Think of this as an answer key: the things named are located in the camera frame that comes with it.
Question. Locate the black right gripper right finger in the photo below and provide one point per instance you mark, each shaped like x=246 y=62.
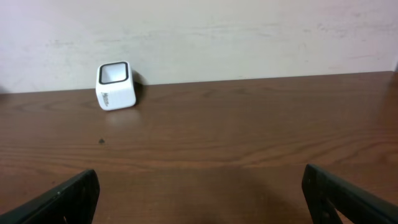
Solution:
x=327 y=195

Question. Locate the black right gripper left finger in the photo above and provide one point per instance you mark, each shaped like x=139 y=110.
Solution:
x=73 y=201

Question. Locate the white barcode scanner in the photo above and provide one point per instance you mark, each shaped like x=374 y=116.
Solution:
x=114 y=86

